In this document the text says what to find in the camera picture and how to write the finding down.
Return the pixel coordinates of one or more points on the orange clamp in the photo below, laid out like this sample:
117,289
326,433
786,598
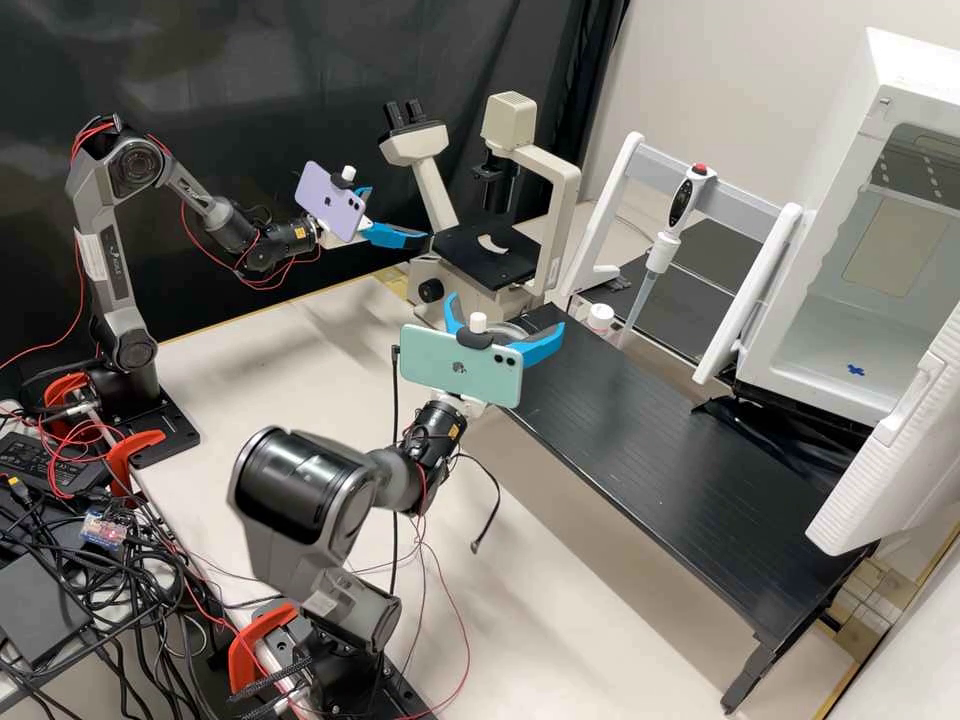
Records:
60,390
247,645
139,442

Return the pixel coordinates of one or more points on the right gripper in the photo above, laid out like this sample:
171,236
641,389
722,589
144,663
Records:
469,406

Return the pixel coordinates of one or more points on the right wrist camera phone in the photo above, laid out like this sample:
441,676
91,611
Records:
450,367

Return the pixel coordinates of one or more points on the incubator door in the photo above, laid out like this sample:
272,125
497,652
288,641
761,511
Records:
900,465

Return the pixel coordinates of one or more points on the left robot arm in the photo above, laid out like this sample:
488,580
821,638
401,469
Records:
101,225

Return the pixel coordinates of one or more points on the white pipette stand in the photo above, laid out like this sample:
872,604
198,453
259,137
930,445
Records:
754,281

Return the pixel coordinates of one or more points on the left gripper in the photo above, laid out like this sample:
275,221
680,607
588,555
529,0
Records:
366,226

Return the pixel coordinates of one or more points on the pipette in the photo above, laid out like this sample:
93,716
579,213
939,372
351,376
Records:
686,199

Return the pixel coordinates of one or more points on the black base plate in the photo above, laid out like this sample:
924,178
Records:
405,697
176,435

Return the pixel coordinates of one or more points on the black power adapter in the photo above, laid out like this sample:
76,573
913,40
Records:
45,465

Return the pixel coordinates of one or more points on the small circuit board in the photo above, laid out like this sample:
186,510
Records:
101,529

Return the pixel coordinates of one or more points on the black flat box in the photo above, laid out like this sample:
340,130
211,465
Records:
37,607

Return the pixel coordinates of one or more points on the wrist camera phone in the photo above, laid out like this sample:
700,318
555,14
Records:
450,367
322,195

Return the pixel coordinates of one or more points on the cream microscope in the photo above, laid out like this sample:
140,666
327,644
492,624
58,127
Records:
431,187

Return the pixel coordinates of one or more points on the white-capped bottle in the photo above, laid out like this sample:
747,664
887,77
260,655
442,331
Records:
600,315

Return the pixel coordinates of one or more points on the white incubator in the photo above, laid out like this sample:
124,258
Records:
825,225

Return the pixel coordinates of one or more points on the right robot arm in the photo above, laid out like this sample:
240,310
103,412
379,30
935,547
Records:
300,487

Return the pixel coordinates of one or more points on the left wrist camera phone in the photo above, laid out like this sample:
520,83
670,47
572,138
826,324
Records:
322,195

